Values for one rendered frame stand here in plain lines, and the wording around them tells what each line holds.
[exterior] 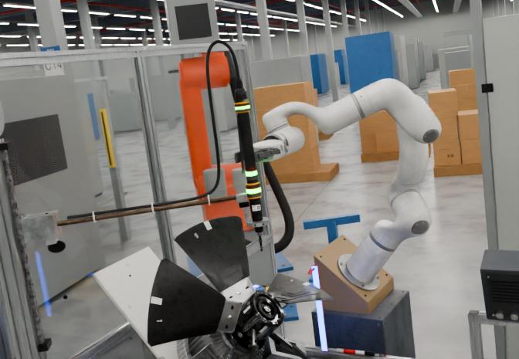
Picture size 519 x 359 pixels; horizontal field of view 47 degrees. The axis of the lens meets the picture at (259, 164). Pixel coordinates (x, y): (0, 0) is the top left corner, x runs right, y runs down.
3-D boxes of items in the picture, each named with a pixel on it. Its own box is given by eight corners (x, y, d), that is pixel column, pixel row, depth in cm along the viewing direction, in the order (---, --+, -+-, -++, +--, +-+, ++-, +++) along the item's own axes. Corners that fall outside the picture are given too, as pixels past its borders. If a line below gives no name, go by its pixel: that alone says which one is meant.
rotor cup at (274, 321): (217, 331, 172) (242, 306, 166) (232, 300, 185) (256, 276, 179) (256, 362, 173) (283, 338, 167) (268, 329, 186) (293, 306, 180)
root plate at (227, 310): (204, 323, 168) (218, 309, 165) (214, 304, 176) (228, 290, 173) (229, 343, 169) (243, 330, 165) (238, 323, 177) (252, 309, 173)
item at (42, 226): (21, 246, 170) (15, 218, 169) (27, 240, 177) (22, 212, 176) (57, 241, 171) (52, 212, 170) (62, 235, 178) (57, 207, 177)
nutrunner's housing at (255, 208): (253, 234, 179) (232, 79, 172) (252, 231, 183) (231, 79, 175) (266, 232, 179) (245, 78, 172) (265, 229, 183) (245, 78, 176)
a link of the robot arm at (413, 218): (390, 233, 239) (424, 188, 228) (406, 266, 225) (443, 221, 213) (365, 226, 235) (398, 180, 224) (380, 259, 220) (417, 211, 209)
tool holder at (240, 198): (241, 229, 176) (236, 197, 175) (239, 224, 183) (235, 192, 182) (271, 225, 177) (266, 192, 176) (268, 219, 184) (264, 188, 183)
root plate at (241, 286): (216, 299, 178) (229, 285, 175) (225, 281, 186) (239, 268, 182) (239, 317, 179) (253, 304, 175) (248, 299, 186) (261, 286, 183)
